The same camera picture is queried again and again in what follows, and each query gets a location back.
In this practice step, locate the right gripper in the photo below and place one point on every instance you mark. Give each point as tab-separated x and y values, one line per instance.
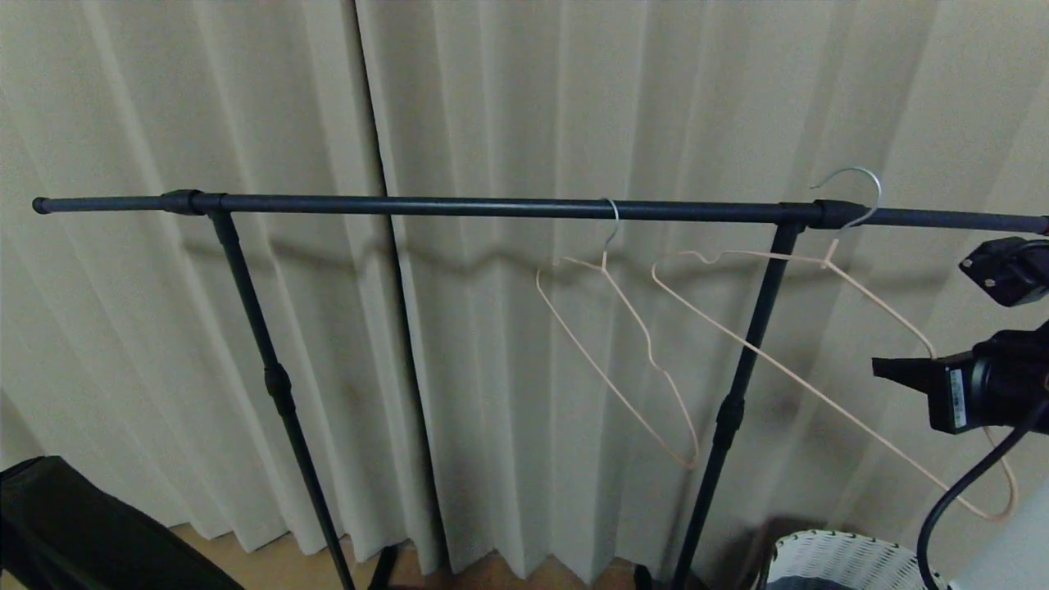
1008	381

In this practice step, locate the pink clothes hanger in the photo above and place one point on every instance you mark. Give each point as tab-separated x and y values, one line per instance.
604	260
830	256

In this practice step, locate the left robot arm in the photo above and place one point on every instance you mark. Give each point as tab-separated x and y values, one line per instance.
65	533

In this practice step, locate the white laundry basket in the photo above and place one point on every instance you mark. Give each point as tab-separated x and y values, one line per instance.
844	557

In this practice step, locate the black clothes rack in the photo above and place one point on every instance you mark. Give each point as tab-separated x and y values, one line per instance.
492	206

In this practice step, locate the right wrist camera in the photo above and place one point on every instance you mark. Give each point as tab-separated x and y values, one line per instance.
1012	270

